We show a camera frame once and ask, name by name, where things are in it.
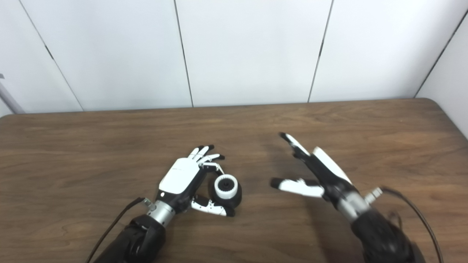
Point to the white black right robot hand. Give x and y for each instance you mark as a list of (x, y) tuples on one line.
[(329, 175)]

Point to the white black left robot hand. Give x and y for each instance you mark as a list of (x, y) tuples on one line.
[(181, 177)]

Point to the round black part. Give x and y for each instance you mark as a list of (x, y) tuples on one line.
[(234, 200)]

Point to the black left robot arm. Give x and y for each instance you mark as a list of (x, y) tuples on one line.
[(140, 237)]

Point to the grey wall corner post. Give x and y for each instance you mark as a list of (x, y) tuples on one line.
[(9, 98)]

